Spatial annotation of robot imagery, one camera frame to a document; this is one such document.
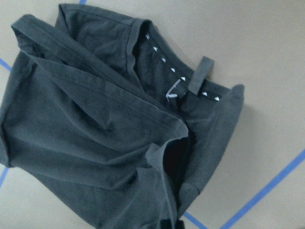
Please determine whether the brown paper table cover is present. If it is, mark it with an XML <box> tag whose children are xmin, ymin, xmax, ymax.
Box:
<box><xmin>0</xmin><ymin>0</ymin><xmax>305</xmax><ymax>229</ymax></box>

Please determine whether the black printed t-shirt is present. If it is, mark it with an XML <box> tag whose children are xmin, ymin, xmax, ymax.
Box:
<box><xmin>0</xmin><ymin>4</ymin><xmax>244</xmax><ymax>229</ymax></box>

